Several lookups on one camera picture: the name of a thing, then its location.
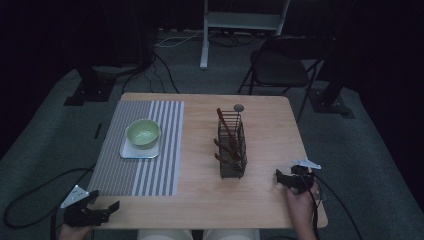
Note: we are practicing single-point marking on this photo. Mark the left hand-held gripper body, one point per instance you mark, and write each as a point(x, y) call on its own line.
point(77, 213)

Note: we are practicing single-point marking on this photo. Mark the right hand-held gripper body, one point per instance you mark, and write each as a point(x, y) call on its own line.
point(302, 176)

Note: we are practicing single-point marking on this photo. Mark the person's left hand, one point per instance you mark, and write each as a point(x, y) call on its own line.
point(74, 233)

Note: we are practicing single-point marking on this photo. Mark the person's right hand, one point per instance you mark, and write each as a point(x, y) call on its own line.
point(300, 201)

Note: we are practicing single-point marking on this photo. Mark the grey striped placemat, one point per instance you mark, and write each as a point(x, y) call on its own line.
point(140, 166)

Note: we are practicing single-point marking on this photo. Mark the person's left leg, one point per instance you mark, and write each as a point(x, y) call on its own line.
point(165, 235)

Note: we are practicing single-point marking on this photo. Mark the white square plate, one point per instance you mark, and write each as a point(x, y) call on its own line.
point(140, 153)

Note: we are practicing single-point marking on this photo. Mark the small black floor object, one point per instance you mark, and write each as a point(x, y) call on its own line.
point(97, 130)

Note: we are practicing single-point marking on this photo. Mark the long brown wooden utensil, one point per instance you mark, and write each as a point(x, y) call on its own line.
point(228, 131)

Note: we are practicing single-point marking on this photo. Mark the black stand base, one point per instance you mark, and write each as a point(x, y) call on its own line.
point(90, 90)
point(330, 105)

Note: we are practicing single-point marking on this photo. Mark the metal spoon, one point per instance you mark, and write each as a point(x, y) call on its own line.
point(238, 107)

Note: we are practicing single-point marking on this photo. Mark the green bowl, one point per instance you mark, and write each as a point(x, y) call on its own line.
point(143, 133)

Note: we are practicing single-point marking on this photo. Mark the black folding chair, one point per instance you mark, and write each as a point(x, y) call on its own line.
point(280, 71)

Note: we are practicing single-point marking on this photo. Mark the white metal stand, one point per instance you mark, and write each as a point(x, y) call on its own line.
point(240, 20)

